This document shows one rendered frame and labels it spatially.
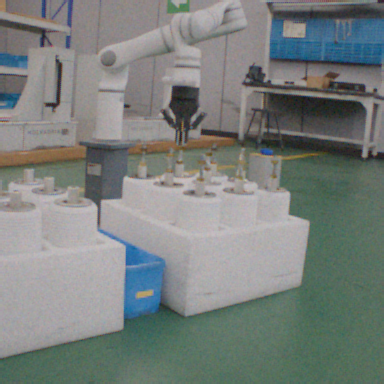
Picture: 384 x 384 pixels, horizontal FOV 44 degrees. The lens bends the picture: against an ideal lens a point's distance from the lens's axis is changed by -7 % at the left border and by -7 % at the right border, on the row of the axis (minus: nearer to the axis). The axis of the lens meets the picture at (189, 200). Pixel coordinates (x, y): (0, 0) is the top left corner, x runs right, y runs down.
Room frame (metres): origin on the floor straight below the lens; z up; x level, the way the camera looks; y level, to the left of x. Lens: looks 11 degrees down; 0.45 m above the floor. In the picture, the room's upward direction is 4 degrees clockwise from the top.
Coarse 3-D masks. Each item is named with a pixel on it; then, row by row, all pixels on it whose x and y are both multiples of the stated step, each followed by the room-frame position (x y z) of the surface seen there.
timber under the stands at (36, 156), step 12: (156, 144) 4.37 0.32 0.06; (168, 144) 4.54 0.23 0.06; (192, 144) 4.90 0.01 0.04; (204, 144) 5.10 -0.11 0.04; (216, 144) 5.33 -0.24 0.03; (228, 144) 5.57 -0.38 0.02; (0, 156) 2.91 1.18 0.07; (12, 156) 2.99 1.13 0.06; (24, 156) 3.08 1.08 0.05; (36, 156) 3.17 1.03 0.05; (48, 156) 3.27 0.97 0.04; (60, 156) 3.37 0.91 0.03; (72, 156) 3.47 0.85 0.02; (84, 156) 3.58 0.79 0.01
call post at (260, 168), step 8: (256, 160) 1.49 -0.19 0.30; (264, 160) 1.46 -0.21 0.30; (280, 160) 1.50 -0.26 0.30; (256, 168) 1.49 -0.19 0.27; (264, 168) 1.46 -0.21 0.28; (272, 168) 1.48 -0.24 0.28; (280, 168) 1.50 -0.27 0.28; (248, 176) 1.51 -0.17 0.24; (256, 176) 1.48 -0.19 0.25; (264, 176) 1.46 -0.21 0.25; (264, 184) 1.46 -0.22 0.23
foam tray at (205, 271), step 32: (128, 224) 1.18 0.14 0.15; (160, 224) 1.09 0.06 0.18; (256, 224) 1.19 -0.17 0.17; (288, 224) 1.18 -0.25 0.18; (160, 256) 1.07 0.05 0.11; (192, 256) 1.00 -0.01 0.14; (224, 256) 1.05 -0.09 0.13; (256, 256) 1.12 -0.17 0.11; (288, 256) 1.19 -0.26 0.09; (192, 288) 1.00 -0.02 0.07; (224, 288) 1.06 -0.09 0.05; (256, 288) 1.13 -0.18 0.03; (288, 288) 1.20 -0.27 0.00
